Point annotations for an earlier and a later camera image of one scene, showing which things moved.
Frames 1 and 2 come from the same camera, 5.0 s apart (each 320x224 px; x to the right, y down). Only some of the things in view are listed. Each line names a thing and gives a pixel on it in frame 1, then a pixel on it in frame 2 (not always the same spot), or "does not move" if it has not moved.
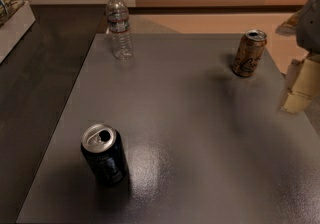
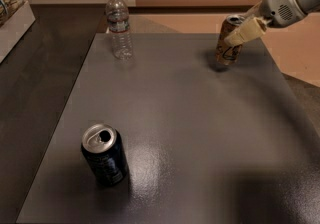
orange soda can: x=249 y=52 -> x=228 y=54
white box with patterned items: x=16 y=17 does not move
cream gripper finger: x=302 y=85 -> x=254 y=28
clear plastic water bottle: x=117 y=17 does not move
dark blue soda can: x=106 y=154 does not move
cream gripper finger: x=289 y=27 -> x=252 y=9
